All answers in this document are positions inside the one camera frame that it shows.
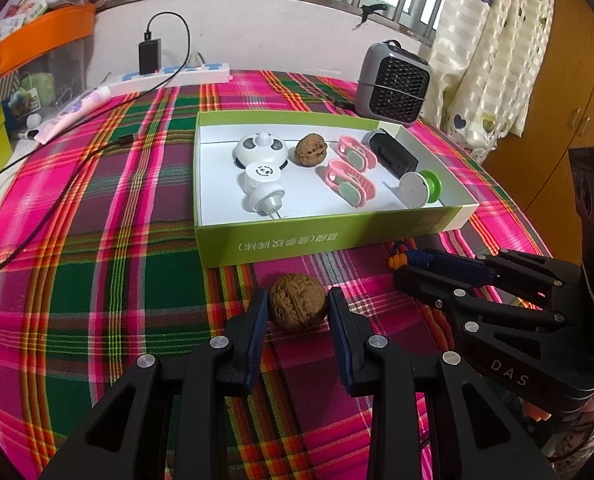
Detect pink white tube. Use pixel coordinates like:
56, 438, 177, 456
33, 85, 112, 145

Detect white panda-shaped gadget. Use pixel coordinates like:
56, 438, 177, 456
234, 132, 288, 171

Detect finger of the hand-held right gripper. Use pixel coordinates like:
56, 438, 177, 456
411, 247, 585, 307
394, 266, 568, 341

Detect grey space heater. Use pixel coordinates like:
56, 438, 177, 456
354, 40, 432, 128

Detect green white cardboard box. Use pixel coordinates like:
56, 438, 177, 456
193, 110, 479, 270

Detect person's right hand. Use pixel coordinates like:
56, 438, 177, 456
522, 400, 552, 422

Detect white mushroom-shaped plug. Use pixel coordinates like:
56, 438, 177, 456
241, 182, 288, 220

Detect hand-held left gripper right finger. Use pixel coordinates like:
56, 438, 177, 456
327, 287, 560, 480

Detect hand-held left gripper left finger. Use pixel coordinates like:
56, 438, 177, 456
40, 287, 270, 480

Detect brown walnut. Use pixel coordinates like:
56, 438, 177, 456
269, 273, 328, 331
294, 133, 329, 167

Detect cream curtain with hearts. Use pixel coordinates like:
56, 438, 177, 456
429, 0, 558, 163

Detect blue cord with orange beads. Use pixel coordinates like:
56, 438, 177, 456
388, 241, 430, 273

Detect black charger cable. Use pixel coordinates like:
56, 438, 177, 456
0, 11, 192, 273

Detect light green pouch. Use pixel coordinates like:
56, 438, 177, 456
20, 71, 55, 108

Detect coloured paper packets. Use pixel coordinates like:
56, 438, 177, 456
0, 0, 48, 46

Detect wooden cabinet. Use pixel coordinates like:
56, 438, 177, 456
482, 0, 594, 261

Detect white round cap jar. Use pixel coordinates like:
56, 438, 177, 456
242, 161, 281, 193

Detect green white spool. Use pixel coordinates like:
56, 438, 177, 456
398, 170, 444, 209

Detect white power strip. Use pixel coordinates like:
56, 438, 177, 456
108, 62, 232, 96

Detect clear bin with orange lid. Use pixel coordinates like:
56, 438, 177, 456
0, 2, 98, 121

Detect blue toy pack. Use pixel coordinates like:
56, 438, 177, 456
2, 87, 42, 126

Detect pink clip with grey pad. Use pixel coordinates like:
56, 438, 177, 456
338, 135, 378, 171
318, 159, 377, 209

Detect pink green plaid cloth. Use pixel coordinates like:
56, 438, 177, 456
0, 69, 552, 480

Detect black rectangular device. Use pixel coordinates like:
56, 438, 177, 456
367, 129, 420, 177

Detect black charger adapter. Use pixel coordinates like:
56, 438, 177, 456
138, 39, 163, 75

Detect black hook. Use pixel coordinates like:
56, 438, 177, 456
361, 2, 389, 26

